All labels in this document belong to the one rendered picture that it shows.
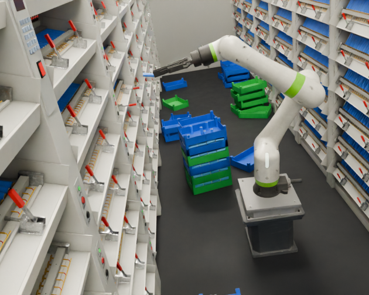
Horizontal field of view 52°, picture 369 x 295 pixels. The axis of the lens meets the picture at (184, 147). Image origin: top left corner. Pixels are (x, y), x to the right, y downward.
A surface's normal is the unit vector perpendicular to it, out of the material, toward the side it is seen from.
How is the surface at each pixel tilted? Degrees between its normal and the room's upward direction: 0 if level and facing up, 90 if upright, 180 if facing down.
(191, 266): 0
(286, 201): 5
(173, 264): 0
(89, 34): 90
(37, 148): 90
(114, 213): 19
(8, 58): 90
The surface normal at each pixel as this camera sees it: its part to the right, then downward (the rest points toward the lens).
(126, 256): 0.18, -0.89
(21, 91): 0.05, 0.44
